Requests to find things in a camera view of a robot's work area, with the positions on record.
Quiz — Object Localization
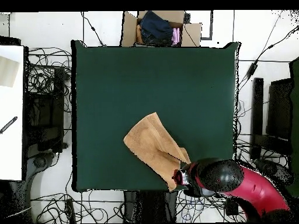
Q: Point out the dark green table cloth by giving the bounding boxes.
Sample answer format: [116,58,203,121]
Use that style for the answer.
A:
[71,40,241,193]

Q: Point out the black cable with adapter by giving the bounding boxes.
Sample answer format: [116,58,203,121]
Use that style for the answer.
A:
[238,24,299,94]

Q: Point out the beige paper sheet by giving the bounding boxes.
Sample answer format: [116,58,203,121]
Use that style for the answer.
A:
[0,55,20,88]

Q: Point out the black cable with inline plug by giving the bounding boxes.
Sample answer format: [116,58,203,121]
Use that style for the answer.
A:
[80,11,107,47]

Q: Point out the black flat device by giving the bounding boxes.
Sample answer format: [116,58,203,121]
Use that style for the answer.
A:
[0,36,22,46]

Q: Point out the white desk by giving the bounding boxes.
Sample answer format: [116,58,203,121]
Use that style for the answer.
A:
[0,45,25,181]

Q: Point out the tangle of black cables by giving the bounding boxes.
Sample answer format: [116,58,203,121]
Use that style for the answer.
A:
[26,46,72,113]
[30,190,126,223]
[176,190,248,222]

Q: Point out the black power strip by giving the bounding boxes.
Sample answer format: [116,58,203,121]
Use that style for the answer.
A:
[64,198,76,223]

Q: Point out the dark blue jeans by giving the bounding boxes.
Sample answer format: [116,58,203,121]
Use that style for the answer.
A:
[139,10,174,46]

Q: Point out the pink garment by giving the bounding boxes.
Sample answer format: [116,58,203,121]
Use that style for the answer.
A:
[171,27,182,46]

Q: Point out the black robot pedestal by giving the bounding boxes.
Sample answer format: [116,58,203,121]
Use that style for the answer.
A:
[123,190,178,223]

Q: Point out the tan terry towel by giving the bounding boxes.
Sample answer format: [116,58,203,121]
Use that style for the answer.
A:
[123,111,192,193]

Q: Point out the tan garment in box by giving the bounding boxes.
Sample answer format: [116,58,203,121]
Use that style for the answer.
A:
[135,24,144,44]

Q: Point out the black metal frame piece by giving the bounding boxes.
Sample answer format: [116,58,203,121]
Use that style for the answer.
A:
[200,10,214,41]

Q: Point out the open cardboard box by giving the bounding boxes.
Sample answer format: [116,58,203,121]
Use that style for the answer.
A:
[120,10,203,48]

